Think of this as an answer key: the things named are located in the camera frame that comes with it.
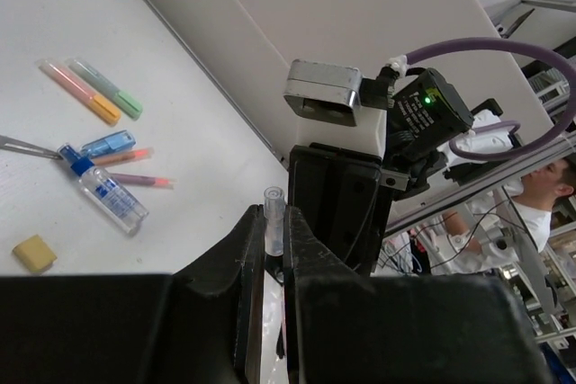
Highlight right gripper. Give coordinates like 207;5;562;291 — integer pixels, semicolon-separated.
288;143;410;274

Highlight black handled scissors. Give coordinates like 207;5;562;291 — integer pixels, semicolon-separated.
0;135;62;160

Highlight blue correction tape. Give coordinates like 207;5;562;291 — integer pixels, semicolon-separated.
80;130;136;158

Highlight clear glue bottle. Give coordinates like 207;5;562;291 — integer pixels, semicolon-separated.
58;144;149;236

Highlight red highlighter pen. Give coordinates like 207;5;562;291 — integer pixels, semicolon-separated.
262;185;286;384

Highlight person in white shirt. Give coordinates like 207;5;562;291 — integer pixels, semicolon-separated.
431;158;575;274

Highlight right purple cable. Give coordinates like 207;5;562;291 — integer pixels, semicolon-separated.
391;37;576;163

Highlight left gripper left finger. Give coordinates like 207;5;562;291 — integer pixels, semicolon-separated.
1;205;265;383

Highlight yellow eraser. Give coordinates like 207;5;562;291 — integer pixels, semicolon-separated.
13;235;57;273

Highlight purple marker pen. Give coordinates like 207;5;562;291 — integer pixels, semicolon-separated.
112;174;175;189

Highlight green highlighter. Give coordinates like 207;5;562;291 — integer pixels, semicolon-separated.
67;58;143;120

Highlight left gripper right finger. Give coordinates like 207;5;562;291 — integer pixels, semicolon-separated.
283;208;553;383

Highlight orange highlighter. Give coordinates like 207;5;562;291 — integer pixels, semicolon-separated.
37;58;122;126

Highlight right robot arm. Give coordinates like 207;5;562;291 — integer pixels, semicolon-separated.
284;60;474;275

